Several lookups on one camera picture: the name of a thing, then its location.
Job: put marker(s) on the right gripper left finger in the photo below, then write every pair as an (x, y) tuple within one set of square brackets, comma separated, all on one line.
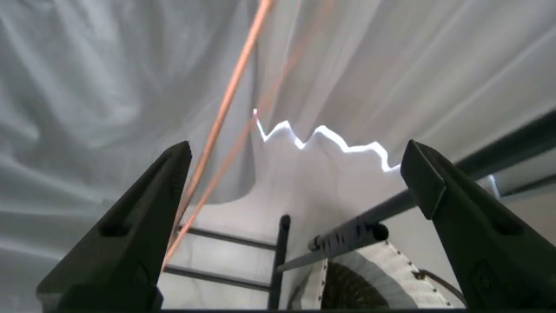
[(121, 252)]

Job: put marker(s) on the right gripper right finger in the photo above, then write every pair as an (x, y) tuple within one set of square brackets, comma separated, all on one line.
[(486, 243)]

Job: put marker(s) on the white laundry basket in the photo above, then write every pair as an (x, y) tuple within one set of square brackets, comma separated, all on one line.
[(382, 269)]

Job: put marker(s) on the pink clothes hanger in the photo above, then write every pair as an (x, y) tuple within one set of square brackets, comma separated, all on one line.
[(226, 104)]

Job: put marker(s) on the black clothes rack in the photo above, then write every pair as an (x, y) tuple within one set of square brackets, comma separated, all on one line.
[(347, 239)]

